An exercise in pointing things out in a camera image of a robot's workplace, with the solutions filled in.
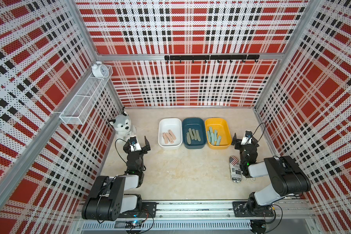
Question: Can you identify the pink knife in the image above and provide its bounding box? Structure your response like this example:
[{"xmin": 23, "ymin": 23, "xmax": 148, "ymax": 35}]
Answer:
[
  {"xmin": 162, "ymin": 133, "xmax": 169, "ymax": 144},
  {"xmin": 165, "ymin": 133, "xmax": 174, "ymax": 143},
  {"xmin": 168, "ymin": 130, "xmax": 176, "ymax": 140}
]

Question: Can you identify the olive knife one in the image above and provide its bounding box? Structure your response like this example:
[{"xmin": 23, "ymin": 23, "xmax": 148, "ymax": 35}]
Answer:
[{"xmin": 186, "ymin": 132, "xmax": 192, "ymax": 145}]

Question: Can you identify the olive knife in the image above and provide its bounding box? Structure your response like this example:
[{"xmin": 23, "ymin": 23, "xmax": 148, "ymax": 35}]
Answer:
[
  {"xmin": 192, "ymin": 129, "xmax": 198, "ymax": 140},
  {"xmin": 188, "ymin": 128, "xmax": 195, "ymax": 140}
]

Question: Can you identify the olive knife two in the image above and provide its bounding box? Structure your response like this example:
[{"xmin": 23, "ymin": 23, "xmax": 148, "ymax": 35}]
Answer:
[{"xmin": 195, "ymin": 130, "xmax": 201, "ymax": 142}]

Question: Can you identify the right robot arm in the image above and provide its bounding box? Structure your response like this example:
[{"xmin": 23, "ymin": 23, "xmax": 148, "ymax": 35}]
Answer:
[{"xmin": 229, "ymin": 131, "xmax": 311, "ymax": 215}]

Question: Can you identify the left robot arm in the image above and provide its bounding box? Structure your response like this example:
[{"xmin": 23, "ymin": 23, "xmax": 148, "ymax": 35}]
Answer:
[{"xmin": 82, "ymin": 136, "xmax": 151, "ymax": 223}]

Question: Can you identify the yellow storage box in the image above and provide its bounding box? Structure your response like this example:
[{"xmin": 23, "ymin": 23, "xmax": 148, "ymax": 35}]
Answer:
[{"xmin": 205, "ymin": 118, "xmax": 232, "ymax": 150}]

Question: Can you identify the white storage box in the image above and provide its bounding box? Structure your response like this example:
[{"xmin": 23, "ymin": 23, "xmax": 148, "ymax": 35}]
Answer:
[{"xmin": 158, "ymin": 118, "xmax": 183, "ymax": 150}]

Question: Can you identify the dark teal storage box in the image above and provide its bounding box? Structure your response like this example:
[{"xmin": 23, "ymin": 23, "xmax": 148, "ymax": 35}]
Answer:
[{"xmin": 182, "ymin": 118, "xmax": 207, "ymax": 150}]

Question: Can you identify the husky plush toy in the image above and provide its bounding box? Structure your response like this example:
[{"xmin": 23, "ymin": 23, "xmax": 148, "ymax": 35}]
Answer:
[{"xmin": 108, "ymin": 111, "xmax": 137, "ymax": 141}]

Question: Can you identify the green circuit board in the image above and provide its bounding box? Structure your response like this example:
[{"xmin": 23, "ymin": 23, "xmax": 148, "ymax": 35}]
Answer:
[{"xmin": 114, "ymin": 220, "xmax": 142, "ymax": 229}]

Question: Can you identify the white alarm clock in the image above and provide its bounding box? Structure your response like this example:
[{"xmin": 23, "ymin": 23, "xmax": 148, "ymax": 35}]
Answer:
[{"xmin": 92, "ymin": 61, "xmax": 109, "ymax": 78}]

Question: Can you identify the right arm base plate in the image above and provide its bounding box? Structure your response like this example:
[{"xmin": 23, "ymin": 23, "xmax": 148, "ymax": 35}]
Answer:
[{"xmin": 233, "ymin": 201, "xmax": 275, "ymax": 217}]

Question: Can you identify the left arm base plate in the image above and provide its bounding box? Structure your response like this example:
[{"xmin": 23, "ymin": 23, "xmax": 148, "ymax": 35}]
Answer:
[{"xmin": 119, "ymin": 202, "xmax": 158, "ymax": 218}]

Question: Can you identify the white wire mesh shelf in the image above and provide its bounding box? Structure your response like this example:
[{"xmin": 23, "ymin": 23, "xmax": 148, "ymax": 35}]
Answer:
[{"xmin": 60, "ymin": 65, "xmax": 113, "ymax": 125}]

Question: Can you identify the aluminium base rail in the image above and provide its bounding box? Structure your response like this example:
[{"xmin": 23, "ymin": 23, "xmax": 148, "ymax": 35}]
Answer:
[{"xmin": 74, "ymin": 200, "xmax": 314, "ymax": 220}]

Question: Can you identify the black wall hook rail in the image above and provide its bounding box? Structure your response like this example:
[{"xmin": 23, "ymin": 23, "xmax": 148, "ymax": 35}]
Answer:
[{"xmin": 164, "ymin": 55, "xmax": 260, "ymax": 61}]

